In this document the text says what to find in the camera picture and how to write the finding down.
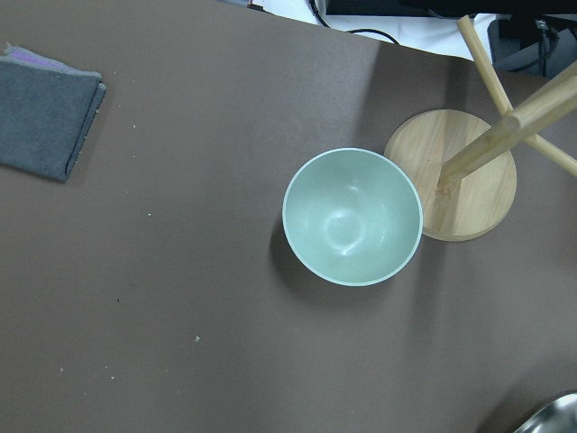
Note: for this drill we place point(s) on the wooden mug tree stand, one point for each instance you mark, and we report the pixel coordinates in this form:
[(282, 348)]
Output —
[(463, 168)]

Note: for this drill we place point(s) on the folded grey cloth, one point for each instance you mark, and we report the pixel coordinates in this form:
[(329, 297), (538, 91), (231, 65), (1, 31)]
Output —
[(47, 108)]

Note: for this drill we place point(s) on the light green bowl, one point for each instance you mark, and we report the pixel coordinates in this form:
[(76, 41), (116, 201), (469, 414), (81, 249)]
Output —
[(352, 217)]

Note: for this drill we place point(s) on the metal scoop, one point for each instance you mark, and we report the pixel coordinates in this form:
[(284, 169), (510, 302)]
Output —
[(557, 416)]

